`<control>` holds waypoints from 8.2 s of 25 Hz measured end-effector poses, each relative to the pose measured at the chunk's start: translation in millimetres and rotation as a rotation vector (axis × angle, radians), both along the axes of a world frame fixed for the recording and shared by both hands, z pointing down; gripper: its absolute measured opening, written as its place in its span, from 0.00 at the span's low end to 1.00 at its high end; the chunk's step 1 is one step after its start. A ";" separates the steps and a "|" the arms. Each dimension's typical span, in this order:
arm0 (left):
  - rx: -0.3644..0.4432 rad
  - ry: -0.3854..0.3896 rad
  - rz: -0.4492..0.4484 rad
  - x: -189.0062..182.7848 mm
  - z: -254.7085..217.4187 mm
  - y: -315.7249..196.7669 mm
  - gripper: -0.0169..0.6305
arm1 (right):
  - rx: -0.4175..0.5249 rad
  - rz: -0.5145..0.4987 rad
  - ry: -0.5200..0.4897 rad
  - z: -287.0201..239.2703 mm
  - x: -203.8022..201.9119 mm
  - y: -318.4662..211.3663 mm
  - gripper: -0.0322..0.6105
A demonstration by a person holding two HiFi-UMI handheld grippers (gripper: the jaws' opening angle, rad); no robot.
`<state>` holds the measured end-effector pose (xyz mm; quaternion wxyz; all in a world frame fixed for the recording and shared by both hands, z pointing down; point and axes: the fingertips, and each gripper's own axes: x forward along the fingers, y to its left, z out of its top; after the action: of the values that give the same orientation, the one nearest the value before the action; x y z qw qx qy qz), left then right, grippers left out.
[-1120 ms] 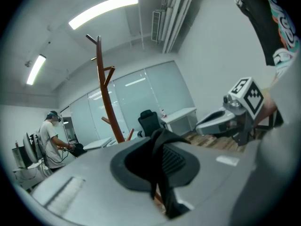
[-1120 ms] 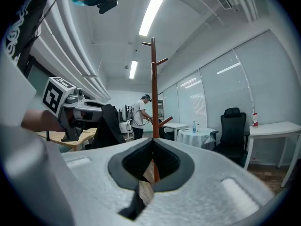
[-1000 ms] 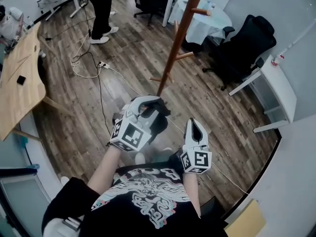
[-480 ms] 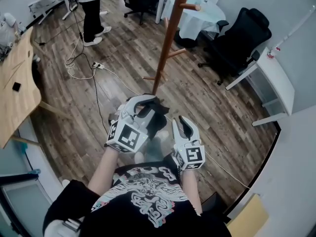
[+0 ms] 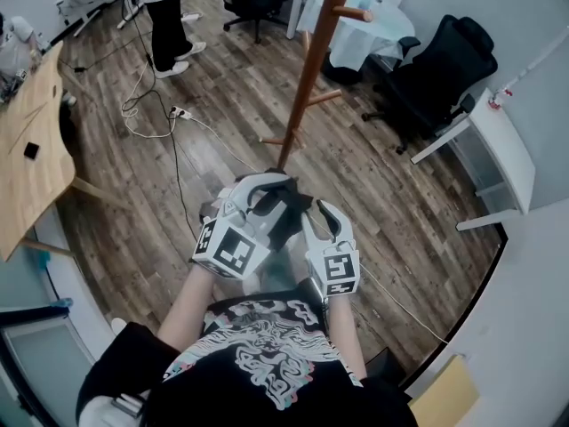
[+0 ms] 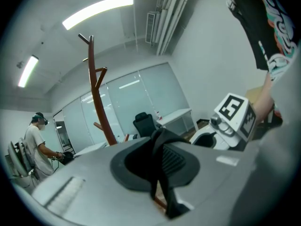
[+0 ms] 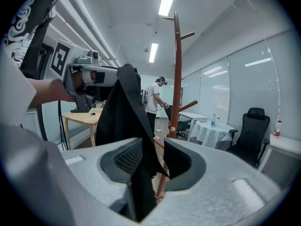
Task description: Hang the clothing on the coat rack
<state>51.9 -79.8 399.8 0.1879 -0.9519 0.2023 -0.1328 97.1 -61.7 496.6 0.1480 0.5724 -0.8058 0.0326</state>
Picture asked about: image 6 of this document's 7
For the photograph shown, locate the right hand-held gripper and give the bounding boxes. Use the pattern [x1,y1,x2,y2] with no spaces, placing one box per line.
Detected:
[190,92,257,151]

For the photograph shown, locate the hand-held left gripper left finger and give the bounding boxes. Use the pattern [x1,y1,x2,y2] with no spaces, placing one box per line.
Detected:
[110,138,155,192]

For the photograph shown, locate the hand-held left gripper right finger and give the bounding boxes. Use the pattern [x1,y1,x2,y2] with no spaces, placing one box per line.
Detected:
[161,142,201,188]

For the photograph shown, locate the brown wooden coat rack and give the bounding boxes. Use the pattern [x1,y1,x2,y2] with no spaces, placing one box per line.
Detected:
[78,33,168,210]

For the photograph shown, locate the person's right forearm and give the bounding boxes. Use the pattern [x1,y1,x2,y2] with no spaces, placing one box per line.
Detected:
[255,71,275,125]

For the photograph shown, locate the brown cardboard box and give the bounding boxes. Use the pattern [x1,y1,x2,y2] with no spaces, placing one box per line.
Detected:
[244,86,268,105]

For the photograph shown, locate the white desk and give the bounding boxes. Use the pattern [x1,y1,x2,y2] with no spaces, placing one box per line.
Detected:
[156,108,198,136]

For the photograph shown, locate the white low table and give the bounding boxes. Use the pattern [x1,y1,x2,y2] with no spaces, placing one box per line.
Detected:
[73,141,109,158]

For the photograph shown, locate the black office chair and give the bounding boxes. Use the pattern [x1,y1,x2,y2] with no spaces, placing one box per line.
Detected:
[132,112,162,140]

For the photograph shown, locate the frosted glass partition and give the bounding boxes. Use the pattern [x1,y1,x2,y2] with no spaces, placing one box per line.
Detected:
[53,62,191,152]

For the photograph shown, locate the person's black printed t-shirt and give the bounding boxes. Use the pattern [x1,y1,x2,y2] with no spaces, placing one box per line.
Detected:
[223,0,299,82]

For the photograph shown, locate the white office chair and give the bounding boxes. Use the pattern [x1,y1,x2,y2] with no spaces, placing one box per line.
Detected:
[7,137,32,181]

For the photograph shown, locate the white ceiling pipes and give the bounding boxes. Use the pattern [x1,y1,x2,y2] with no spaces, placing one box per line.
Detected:
[155,0,196,56]

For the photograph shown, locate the white air vent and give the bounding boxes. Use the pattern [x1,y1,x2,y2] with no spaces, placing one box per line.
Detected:
[145,11,161,44]

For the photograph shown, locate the short ceiling light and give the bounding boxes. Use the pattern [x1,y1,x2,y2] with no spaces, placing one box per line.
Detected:
[17,55,40,88]

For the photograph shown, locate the long ceiling light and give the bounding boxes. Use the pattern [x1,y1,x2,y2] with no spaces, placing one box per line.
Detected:
[62,0,134,31]

